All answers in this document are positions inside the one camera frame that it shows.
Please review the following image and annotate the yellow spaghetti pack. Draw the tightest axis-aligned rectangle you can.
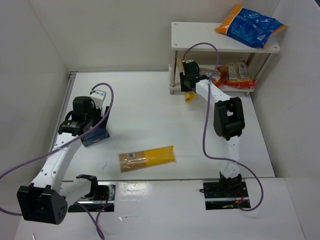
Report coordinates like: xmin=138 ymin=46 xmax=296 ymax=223
xmin=176 ymin=58 xmax=195 ymax=104
xmin=119 ymin=145 xmax=176 ymax=173

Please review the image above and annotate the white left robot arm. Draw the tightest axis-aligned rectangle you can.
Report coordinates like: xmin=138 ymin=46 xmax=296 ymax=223
xmin=17 ymin=90 xmax=110 ymax=225

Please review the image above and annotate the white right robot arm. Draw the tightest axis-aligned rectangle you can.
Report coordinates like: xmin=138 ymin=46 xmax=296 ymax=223
xmin=179 ymin=60 xmax=245 ymax=195

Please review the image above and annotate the blue Barilla pasta box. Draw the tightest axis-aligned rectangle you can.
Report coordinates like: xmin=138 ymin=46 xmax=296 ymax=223
xmin=81 ymin=127 xmax=110 ymax=147

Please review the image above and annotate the red pasta bag left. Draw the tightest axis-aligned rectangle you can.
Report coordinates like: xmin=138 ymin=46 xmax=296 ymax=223
xmin=199 ymin=67 xmax=225 ymax=88

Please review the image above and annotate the red pasta bag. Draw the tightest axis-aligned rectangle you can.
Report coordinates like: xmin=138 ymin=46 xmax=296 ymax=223
xmin=199 ymin=67 xmax=225 ymax=88
xmin=217 ymin=60 xmax=256 ymax=89

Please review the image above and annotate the white two-tier shelf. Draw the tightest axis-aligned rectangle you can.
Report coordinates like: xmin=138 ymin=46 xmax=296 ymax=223
xmin=169 ymin=22 xmax=281 ymax=95

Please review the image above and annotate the red pasta bag right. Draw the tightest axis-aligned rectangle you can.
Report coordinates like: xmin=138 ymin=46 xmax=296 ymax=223
xmin=217 ymin=60 xmax=256 ymax=89

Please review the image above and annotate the blue orange pasta bag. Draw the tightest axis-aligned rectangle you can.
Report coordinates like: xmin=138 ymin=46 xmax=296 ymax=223
xmin=214 ymin=3 xmax=287 ymax=49

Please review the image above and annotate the yellow spaghetti pack on table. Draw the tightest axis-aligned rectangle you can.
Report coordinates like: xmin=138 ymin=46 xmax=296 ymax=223
xmin=119 ymin=145 xmax=176 ymax=173

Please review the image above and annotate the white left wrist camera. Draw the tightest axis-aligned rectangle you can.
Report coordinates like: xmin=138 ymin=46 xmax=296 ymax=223
xmin=89 ymin=89 xmax=107 ymax=110

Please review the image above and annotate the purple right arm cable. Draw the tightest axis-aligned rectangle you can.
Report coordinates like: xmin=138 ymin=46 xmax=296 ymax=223
xmin=182 ymin=42 xmax=265 ymax=212

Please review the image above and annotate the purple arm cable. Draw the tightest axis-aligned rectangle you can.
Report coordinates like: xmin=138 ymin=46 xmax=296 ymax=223
xmin=182 ymin=42 xmax=265 ymax=212
xmin=0 ymin=82 xmax=115 ymax=240

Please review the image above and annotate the metal table edge rail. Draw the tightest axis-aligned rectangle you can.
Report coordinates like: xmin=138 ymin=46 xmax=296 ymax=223
xmin=49 ymin=71 xmax=78 ymax=151

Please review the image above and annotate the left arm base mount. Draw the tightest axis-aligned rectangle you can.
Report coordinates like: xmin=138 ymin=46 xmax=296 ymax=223
xmin=60 ymin=179 xmax=116 ymax=213

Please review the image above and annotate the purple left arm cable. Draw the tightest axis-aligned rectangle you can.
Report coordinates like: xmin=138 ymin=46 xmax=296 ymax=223
xmin=0 ymin=82 xmax=115 ymax=240

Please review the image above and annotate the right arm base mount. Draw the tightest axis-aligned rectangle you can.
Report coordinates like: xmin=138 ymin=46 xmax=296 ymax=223
xmin=199 ymin=181 xmax=251 ymax=210

